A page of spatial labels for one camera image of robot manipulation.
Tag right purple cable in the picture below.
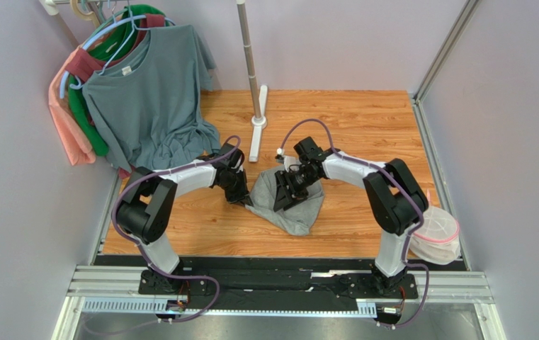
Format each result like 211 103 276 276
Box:
278 118 431 329

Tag light blue hanger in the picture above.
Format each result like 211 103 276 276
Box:
59 4 175 98

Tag white clothes rack stand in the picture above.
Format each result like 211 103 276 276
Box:
236 0 268 163

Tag grey cloth napkin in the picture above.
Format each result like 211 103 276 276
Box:
245 166 325 236

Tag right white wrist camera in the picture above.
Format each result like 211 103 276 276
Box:
275 148 301 172

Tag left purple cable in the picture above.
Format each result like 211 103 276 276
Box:
110 135 243 324

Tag purple cable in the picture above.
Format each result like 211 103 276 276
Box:
110 135 243 324
278 118 431 329

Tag green t-shirt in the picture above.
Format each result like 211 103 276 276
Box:
66 4 166 157

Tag aluminium frame post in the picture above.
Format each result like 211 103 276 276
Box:
412 0 481 102

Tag pink t-shirt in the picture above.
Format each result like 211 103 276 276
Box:
47 50 96 166

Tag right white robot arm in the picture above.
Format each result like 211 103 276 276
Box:
273 137 429 289

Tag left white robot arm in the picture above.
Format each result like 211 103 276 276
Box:
111 142 252 279

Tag maroon t-shirt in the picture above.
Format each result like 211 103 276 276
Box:
65 13 171 86

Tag grey-blue t-shirt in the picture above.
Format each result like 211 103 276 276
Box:
82 25 220 172

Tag white mesh laundry basket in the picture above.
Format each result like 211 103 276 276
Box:
409 191 461 266

